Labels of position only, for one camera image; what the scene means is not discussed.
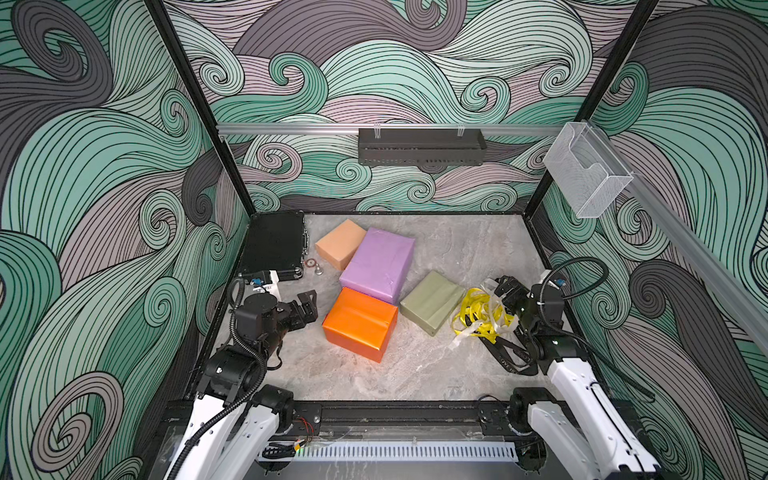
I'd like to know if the purple gift box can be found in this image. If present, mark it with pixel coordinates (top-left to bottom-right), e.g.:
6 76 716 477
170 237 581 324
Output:
339 228 416 304

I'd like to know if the peach gift box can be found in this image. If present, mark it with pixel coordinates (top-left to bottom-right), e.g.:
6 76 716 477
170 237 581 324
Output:
315 219 367 271

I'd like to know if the black frame post right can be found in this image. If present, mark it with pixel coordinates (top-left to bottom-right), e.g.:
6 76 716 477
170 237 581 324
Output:
523 1 658 222

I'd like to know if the olive green gift box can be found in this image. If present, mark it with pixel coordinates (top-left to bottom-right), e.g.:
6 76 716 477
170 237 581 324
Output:
399 271 465 336

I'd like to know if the black frame post left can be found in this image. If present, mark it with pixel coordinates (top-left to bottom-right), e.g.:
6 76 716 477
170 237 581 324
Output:
145 0 256 217

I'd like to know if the black ribbon gold lettering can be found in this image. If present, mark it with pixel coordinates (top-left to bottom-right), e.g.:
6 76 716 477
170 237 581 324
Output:
480 326 539 376

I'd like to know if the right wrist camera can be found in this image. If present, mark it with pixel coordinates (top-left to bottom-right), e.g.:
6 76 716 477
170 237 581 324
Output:
540 270 568 289

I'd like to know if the aluminium rail back wall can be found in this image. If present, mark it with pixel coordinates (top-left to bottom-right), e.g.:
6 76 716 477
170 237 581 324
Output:
216 122 563 137

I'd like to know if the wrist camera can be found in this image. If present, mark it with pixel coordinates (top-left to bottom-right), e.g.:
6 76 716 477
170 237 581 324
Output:
249 270 281 301
540 270 568 289

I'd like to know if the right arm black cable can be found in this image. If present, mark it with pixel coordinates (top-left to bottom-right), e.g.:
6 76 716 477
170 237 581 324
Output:
536 256 658 403

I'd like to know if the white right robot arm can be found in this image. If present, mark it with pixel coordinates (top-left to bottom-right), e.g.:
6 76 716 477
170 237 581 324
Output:
493 276 663 479

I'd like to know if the aluminium rail wall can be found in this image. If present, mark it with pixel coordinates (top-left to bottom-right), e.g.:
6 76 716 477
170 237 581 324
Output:
587 123 767 351
216 122 563 137

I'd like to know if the black case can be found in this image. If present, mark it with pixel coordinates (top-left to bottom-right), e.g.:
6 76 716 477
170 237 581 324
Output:
236 211 308 282

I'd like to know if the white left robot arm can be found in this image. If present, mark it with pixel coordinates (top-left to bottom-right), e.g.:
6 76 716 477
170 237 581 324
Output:
164 290 318 479

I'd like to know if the black perforated wall tray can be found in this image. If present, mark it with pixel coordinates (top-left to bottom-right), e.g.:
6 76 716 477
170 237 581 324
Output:
357 129 488 170

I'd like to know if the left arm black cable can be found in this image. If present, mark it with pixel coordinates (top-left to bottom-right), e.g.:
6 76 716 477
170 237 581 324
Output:
164 278 283 480

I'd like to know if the orange gift box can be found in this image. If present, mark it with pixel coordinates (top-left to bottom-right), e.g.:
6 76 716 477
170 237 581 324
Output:
322 287 398 363

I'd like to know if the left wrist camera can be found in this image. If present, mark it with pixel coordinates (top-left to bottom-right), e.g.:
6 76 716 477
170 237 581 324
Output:
249 270 281 301

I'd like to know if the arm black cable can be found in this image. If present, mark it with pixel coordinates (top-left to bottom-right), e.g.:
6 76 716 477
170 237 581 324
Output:
536 256 658 403
164 278 283 480

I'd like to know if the black frame post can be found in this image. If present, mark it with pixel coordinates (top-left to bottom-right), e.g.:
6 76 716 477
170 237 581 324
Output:
145 0 256 217
523 1 658 222

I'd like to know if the white slotted cable duct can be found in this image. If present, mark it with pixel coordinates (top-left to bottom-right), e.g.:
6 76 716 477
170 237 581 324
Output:
258 441 518 463

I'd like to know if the aluminium rail right wall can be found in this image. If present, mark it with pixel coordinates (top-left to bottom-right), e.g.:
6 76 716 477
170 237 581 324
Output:
587 123 767 351

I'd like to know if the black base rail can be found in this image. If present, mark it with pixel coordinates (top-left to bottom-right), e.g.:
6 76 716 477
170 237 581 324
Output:
275 395 530 439

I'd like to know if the clear acrylic wall holder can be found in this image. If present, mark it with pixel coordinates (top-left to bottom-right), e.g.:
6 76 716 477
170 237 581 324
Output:
544 121 634 219

